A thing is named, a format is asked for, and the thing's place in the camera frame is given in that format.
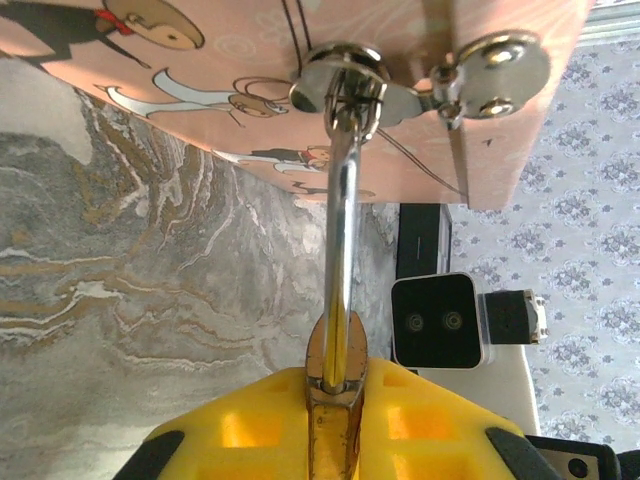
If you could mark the floral patterned backdrop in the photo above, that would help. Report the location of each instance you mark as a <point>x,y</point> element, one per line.
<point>590,225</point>

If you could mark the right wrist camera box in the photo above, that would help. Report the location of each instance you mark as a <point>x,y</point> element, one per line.
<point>437,320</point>

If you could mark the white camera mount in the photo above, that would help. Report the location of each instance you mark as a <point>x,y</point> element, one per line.
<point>522,390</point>

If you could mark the black rectangular block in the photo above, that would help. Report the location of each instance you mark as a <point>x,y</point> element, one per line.
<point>424,240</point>

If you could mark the pink illustrated tin box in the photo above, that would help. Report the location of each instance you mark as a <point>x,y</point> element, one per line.
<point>410,100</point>

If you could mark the black camera connector block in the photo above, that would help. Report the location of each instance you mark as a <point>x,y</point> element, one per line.
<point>510,317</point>

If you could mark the silver box hasp latch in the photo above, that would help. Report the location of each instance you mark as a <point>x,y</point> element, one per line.
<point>500,70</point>

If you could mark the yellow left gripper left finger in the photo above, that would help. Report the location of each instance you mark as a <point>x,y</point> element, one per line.
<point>240,430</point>

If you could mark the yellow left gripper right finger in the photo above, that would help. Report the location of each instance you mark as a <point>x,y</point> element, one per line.
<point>430,430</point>

